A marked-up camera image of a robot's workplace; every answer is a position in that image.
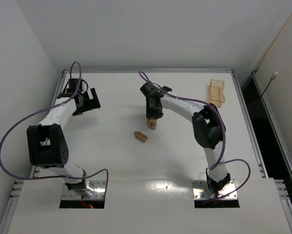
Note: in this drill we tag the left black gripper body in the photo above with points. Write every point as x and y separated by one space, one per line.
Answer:
86 103

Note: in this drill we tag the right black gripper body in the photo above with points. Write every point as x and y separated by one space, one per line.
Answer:
154 115

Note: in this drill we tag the grooved wood block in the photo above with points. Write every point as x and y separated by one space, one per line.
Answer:
140 136

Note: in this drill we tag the clear amber plastic box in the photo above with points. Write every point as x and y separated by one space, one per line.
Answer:
216 92

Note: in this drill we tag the small wood cube block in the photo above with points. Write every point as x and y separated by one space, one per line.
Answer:
153 121

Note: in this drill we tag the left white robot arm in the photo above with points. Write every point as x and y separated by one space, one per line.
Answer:
46 142

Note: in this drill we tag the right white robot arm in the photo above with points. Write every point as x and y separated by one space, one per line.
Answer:
207 127

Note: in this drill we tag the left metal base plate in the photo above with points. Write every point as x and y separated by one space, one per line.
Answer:
97 189

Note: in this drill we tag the metal base plate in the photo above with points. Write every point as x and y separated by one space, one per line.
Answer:
97 189
201 192

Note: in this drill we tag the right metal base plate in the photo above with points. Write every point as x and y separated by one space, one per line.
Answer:
201 192

